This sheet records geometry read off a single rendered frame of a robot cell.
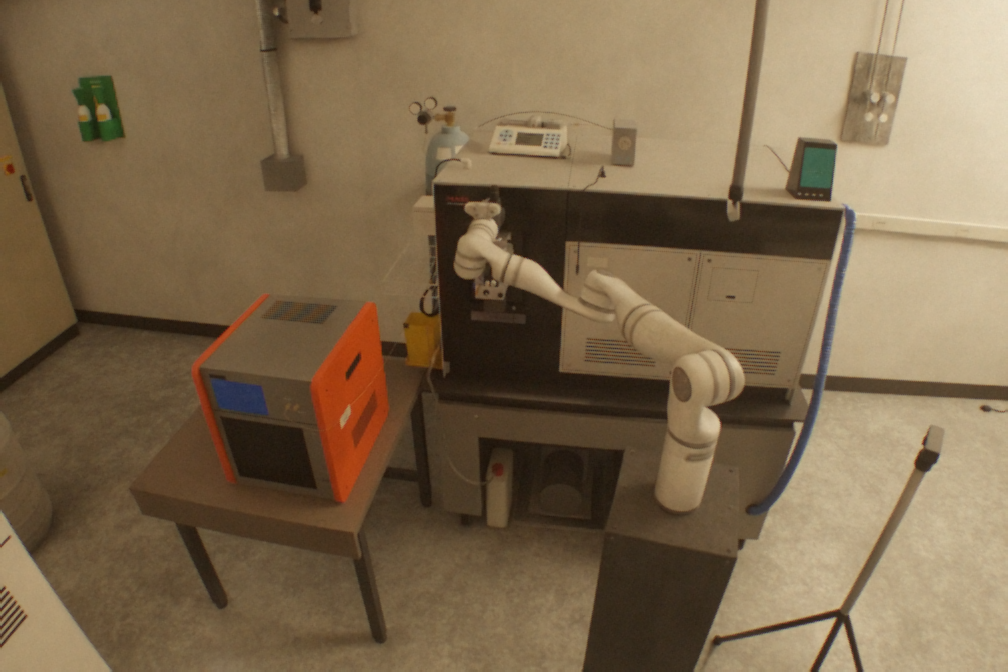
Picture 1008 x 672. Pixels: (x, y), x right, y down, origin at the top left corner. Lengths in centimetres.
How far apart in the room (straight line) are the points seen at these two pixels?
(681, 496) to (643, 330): 31
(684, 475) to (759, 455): 110
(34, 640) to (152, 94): 304
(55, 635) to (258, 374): 78
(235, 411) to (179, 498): 37
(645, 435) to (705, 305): 50
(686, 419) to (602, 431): 105
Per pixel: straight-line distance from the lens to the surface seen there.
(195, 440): 210
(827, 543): 281
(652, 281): 183
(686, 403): 102
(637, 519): 117
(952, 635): 277
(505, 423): 208
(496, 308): 183
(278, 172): 318
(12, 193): 423
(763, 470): 225
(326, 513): 173
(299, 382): 150
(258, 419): 165
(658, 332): 113
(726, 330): 195
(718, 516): 121
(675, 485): 114
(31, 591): 98
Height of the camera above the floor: 197
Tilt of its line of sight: 28 degrees down
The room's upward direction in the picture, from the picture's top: straight up
